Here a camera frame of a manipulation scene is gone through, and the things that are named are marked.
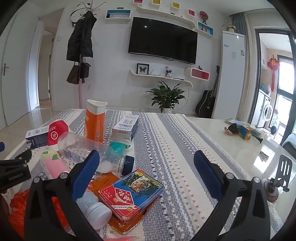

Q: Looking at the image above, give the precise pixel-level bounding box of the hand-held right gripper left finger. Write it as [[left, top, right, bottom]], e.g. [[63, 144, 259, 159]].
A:
[[24, 150, 102, 241]]

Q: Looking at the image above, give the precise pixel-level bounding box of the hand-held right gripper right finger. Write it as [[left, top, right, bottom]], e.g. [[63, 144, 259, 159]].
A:
[[193, 150, 271, 241]]

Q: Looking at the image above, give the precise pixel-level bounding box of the orange plastic packet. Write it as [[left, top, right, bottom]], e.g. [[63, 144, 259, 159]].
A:
[[89, 174, 148, 234]]

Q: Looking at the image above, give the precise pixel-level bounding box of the tiger print playing card box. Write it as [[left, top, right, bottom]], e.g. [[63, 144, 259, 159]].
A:
[[98, 169, 164, 224]]

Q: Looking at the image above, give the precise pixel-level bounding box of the white round lid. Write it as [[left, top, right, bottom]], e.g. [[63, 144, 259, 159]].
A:
[[95, 160, 113, 174]]

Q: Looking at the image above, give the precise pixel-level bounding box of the blue and white box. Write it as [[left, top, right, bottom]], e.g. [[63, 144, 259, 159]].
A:
[[25, 126, 50, 149]]

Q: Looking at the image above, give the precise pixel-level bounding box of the clear bottle with blue cap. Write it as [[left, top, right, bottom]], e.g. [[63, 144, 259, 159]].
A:
[[57, 132, 136, 175]]

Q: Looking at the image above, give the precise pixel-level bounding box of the pink bottle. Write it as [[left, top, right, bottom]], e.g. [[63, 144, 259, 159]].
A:
[[40, 149, 72, 180]]

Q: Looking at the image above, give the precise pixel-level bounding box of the orange plastic bag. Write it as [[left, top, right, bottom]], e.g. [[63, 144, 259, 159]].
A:
[[9, 191, 70, 240]]

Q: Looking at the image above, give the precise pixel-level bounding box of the white plastic bottle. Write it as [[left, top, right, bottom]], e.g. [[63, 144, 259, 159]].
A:
[[76, 191, 112, 230]]

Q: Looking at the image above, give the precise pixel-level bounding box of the teal packet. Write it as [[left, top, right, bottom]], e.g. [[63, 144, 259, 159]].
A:
[[109, 140, 130, 158]]

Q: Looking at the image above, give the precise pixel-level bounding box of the red and white cup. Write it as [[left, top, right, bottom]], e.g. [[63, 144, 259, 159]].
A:
[[47, 120, 73, 151]]

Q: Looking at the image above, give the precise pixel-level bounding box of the striped tablecloth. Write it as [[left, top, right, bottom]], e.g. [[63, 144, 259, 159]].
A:
[[5, 108, 262, 241]]

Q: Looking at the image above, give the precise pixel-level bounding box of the orange bottle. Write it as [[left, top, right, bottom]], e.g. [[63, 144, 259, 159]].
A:
[[84, 100, 108, 143]]

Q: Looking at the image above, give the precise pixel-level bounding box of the colourful puzzle cube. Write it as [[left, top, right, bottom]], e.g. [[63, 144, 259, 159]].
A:
[[238, 125, 252, 140]]

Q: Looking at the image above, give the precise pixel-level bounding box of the white milk carton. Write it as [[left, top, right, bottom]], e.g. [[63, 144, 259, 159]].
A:
[[112, 113, 140, 142]]

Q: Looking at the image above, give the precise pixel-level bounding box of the black guitar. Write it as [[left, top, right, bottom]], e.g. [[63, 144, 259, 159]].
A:
[[195, 65, 220, 117]]

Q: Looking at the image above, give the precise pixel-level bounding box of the white door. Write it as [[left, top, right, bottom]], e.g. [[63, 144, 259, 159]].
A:
[[0, 16, 38, 127]]

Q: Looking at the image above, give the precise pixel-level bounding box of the black phone stand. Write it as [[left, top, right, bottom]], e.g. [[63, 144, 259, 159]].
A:
[[264, 155, 292, 203]]

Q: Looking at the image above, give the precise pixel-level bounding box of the pink coat rack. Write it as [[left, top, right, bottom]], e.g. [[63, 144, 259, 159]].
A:
[[77, 0, 102, 109]]

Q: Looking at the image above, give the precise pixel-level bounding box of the white washing machine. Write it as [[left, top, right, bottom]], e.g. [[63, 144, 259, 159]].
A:
[[251, 89, 273, 128]]

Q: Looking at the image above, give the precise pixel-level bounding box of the potted green plant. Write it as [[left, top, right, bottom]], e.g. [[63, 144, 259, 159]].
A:
[[145, 81, 186, 114]]

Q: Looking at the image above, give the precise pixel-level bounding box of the brown bag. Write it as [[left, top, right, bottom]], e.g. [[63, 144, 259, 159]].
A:
[[67, 61, 79, 84]]

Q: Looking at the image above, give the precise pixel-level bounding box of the white standing air conditioner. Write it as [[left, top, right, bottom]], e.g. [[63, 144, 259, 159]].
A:
[[212, 31, 246, 120]]

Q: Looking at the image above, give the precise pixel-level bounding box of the black bag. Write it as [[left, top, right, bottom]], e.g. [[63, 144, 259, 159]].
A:
[[80, 62, 91, 79]]

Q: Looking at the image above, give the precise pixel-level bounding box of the framed butterfly picture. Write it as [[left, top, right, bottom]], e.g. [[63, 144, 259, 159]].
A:
[[136, 63, 150, 75]]

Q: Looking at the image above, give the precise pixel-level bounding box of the red knot ornament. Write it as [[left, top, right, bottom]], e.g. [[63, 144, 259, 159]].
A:
[[268, 55, 280, 92]]

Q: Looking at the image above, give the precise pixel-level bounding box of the black coat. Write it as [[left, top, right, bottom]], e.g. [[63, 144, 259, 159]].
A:
[[66, 10, 97, 62]]

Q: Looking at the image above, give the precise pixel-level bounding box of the black television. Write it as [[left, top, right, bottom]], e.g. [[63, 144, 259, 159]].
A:
[[128, 17, 199, 65]]

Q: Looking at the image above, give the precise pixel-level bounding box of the small blue box shelf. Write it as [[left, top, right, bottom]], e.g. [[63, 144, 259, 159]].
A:
[[198, 21, 213, 36]]

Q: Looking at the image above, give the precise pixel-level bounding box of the grey curtain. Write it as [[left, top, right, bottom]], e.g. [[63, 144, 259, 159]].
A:
[[231, 11, 245, 35]]

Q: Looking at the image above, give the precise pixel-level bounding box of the round fan ornament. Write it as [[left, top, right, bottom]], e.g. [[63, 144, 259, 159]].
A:
[[199, 11, 210, 24]]

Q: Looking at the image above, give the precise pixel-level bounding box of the wide blue box shelf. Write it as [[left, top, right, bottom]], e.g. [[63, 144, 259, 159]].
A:
[[105, 9, 132, 19]]

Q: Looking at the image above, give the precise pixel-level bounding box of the red box wall shelf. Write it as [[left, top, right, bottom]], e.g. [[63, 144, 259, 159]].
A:
[[185, 68, 210, 82]]

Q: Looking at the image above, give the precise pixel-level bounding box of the long curved white wall shelf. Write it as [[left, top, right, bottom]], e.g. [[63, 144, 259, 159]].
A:
[[130, 69, 193, 87]]

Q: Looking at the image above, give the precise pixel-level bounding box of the wall clock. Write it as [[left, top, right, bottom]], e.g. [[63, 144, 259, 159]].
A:
[[70, 2, 90, 26]]

